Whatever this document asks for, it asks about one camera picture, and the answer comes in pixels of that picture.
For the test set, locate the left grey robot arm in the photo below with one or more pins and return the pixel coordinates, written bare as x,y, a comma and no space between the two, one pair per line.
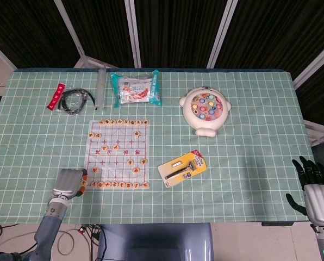
48,225

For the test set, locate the white fishing game toy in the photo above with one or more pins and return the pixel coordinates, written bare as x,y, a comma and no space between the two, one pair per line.
205,108

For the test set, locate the white partition foot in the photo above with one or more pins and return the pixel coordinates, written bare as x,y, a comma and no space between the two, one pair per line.
94,62
318,133

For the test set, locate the teal snack bag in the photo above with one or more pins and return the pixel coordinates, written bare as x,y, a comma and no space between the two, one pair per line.
136,88

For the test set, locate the green checked tablecloth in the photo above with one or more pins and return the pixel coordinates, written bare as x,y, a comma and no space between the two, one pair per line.
232,176

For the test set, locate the red sachet packet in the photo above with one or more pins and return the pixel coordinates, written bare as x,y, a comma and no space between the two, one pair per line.
56,96

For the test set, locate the white partition frame post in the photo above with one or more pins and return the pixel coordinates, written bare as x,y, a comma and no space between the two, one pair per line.
133,32
69,27
0,54
221,32
314,65

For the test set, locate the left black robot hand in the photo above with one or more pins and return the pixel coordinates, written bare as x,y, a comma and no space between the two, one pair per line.
67,182

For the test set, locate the clear plastic chess board sheet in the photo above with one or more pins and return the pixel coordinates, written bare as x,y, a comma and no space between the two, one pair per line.
118,155

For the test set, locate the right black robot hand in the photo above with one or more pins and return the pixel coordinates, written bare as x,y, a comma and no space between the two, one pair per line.
321,202

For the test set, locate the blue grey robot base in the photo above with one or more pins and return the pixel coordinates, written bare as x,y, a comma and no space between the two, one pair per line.
154,242

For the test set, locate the yellow carded razor pack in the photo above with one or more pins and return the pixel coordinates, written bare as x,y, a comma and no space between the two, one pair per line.
182,168

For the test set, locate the large clear plastic syringe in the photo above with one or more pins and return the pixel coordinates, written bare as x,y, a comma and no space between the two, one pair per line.
100,87

